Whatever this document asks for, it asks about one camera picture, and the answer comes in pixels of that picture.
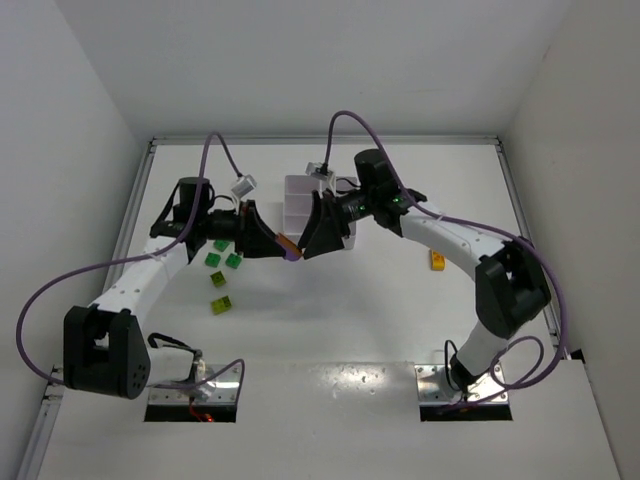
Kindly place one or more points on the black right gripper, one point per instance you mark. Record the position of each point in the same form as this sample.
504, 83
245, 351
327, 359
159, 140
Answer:
335, 215

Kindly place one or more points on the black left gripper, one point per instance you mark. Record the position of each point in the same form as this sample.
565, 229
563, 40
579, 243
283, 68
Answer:
246, 228

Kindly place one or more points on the small green lego brick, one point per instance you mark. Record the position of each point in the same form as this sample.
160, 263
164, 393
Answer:
220, 245

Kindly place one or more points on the orange half-round lego piece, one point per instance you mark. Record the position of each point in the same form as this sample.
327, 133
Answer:
286, 243

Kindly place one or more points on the green and yellow lego stack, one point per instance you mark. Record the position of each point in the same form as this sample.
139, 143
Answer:
221, 305

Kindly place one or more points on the yellow lego brick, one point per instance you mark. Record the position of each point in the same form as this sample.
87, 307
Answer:
437, 261

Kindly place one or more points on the yellow-green lego brick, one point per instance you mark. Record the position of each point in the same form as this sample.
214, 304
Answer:
218, 279

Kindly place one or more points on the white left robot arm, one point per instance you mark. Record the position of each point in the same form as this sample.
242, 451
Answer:
104, 349

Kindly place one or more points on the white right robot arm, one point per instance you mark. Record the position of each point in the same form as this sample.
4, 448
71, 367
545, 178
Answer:
510, 286

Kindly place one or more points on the purple half-round lego piece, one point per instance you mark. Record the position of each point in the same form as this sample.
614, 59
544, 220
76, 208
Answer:
292, 255

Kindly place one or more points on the white divided storage box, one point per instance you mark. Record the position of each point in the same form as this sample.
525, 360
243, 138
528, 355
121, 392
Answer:
298, 202

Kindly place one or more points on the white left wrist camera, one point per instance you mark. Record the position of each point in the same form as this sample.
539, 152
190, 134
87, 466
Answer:
243, 186

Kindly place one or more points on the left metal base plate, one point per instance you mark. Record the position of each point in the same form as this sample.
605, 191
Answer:
217, 385

